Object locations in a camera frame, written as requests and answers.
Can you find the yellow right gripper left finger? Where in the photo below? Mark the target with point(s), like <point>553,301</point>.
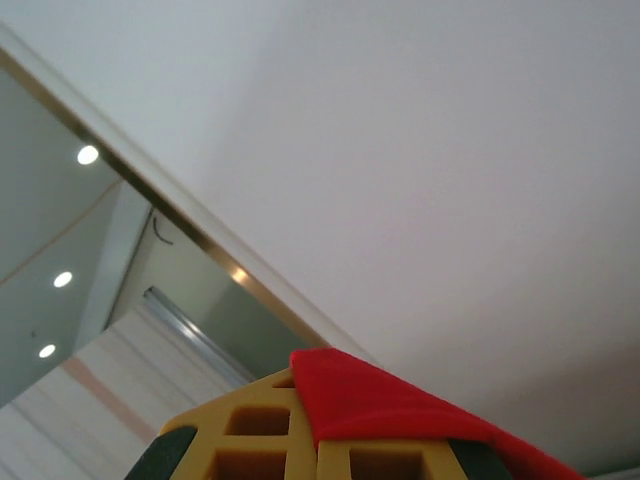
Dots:
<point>305,425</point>

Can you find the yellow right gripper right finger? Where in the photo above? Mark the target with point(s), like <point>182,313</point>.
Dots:
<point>335,460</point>

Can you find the red t-shirt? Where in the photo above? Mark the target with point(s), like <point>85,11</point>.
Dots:
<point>375,400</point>

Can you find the round ceiling light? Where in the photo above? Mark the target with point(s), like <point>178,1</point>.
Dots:
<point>88,155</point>
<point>47,351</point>
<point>63,279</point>

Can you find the aluminium enclosure post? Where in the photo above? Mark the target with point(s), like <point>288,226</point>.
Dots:
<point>200,337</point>

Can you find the wooden door frame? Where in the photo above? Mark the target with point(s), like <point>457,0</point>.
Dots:
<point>239,276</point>

